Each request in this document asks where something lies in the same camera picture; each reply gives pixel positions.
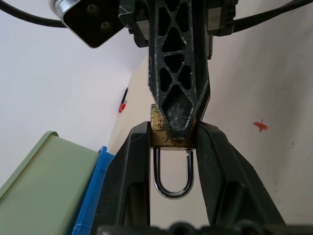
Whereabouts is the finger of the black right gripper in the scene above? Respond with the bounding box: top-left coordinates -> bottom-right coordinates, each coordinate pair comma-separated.
193,0 -> 212,123
147,0 -> 197,141

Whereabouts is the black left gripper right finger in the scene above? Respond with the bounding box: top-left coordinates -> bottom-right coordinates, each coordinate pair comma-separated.
195,121 -> 287,226

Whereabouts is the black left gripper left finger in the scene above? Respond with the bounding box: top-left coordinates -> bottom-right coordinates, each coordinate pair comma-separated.
89,121 -> 151,235

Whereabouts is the brass padlock with steel shackle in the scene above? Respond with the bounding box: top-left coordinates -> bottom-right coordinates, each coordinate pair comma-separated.
150,103 -> 198,200

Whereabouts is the red and black pen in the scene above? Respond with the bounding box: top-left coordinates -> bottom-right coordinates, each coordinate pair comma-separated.
118,87 -> 129,114

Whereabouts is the blue plastic bin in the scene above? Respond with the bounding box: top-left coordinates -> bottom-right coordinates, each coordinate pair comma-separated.
71,145 -> 115,235

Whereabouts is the red tape cross mark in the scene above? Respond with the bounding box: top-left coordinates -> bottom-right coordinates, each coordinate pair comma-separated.
253,118 -> 268,133

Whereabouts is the sage green box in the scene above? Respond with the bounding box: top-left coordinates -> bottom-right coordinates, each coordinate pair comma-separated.
0,130 -> 100,235

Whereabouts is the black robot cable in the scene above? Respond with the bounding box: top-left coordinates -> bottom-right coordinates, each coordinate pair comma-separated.
0,0 -> 67,29
233,0 -> 313,38

